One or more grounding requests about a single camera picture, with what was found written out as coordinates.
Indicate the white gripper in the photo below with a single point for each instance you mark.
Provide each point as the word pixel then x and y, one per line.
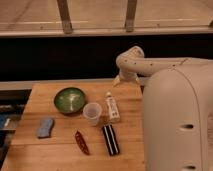
pixel 125 75

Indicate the white bottle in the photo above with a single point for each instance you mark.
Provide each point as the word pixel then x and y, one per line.
pixel 113 112

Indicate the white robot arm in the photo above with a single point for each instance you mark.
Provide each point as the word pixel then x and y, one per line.
pixel 176 102

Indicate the clear plastic cup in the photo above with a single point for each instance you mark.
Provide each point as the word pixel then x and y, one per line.
pixel 92 112

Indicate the green bowl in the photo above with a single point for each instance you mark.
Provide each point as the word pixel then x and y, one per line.
pixel 69 100

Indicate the black white striped box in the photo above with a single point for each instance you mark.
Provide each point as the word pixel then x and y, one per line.
pixel 110 139

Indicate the red chili pepper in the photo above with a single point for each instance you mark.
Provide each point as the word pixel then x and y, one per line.
pixel 81 143

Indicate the blue sponge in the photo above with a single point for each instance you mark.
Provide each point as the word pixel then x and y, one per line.
pixel 45 128

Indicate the right metal post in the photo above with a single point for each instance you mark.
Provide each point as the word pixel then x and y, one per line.
pixel 130 15

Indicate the metal post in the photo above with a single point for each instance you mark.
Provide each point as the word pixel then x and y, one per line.
pixel 65 16
pixel 130 15

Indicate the left metal post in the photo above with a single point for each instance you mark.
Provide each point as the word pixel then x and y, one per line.
pixel 65 16

